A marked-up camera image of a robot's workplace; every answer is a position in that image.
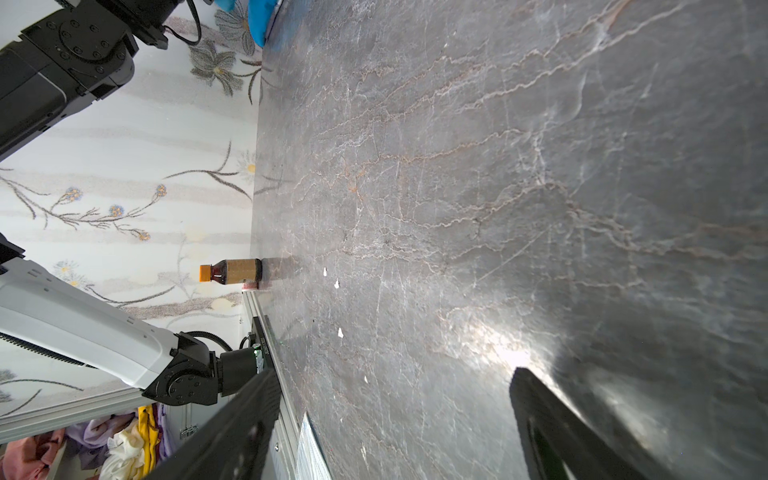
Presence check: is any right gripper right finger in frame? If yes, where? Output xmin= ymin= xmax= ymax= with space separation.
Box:
xmin=509 ymin=368 xmax=644 ymax=480

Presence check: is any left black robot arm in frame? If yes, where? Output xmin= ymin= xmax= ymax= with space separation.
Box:
xmin=1 ymin=1 xmax=258 ymax=406

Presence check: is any small medicine bottle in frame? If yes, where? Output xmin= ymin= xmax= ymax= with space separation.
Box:
xmin=199 ymin=258 xmax=263 ymax=285

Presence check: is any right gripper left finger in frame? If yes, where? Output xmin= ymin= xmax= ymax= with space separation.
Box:
xmin=147 ymin=369 xmax=282 ymax=480

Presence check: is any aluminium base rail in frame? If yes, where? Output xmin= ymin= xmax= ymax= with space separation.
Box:
xmin=242 ymin=290 xmax=314 ymax=479

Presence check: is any folded blue t-shirt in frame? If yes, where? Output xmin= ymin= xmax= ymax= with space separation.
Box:
xmin=214 ymin=0 xmax=281 ymax=55

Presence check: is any pile of coloured clothes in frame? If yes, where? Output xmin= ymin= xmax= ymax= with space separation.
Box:
xmin=1 ymin=403 xmax=175 ymax=479

